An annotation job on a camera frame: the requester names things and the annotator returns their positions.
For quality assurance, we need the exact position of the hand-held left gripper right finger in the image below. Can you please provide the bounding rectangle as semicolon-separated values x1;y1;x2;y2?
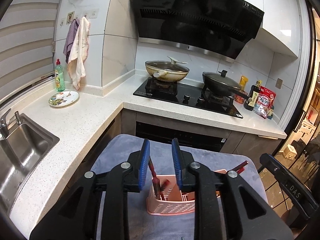
171;138;293;240

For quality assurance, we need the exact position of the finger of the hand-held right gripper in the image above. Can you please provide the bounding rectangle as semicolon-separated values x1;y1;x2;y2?
259;153;286;178

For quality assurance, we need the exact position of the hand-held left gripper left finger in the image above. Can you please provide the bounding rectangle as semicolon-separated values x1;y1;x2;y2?
30;139;151;240

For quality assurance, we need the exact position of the pink perforated utensil basket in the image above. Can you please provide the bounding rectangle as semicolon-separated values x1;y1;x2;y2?
146;169;228;217

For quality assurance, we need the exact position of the white storage box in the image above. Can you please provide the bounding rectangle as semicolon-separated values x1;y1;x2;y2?
285;145;297;159

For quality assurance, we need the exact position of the black built-in oven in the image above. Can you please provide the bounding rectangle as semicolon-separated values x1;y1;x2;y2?
135;122;228;153

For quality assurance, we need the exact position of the blue-grey plush blanket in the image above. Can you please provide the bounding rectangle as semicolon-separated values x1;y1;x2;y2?
90;134;269;240

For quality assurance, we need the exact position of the black gas stove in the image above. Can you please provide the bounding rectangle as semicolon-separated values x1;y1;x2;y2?
133;77;244;119

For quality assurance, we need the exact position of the red cereal bag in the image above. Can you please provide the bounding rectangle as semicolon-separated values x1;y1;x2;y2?
253;85;277;119

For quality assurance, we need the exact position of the dark sauce bottle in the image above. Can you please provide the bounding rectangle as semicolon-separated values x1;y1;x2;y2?
244;80;262;111

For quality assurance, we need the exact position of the black wok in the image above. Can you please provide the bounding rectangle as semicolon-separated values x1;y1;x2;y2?
202;79;252;101

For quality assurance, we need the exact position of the beige frying pan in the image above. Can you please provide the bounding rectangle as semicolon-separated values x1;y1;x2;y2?
145;64;190;83

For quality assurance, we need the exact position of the black wok lid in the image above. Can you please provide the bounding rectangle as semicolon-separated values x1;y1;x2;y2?
202;70;242;89

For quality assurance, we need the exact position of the glass pan lid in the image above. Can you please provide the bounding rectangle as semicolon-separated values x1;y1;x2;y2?
145;56;189;73

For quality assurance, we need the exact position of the patterned ceramic plate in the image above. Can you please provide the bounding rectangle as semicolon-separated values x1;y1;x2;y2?
48;90;80;108

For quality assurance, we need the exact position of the green dish soap bottle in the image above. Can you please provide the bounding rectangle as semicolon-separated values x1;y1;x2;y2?
54;59;66;92

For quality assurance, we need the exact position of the stainless steel sink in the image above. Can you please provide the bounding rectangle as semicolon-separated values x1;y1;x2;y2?
0;112;61;216

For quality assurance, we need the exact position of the white hanging towel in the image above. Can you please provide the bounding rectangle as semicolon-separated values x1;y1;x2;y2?
67;16;91;91

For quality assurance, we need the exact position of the purple hanging cloth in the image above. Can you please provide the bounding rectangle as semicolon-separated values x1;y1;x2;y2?
63;19;80;64

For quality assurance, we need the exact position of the chrome kitchen faucet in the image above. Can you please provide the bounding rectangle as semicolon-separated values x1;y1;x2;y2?
0;108;12;139

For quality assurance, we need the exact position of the black range hood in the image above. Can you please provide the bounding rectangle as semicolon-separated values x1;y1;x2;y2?
129;0;265;64

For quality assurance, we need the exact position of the striped window blind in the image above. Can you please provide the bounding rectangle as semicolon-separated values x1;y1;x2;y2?
0;0;69;105

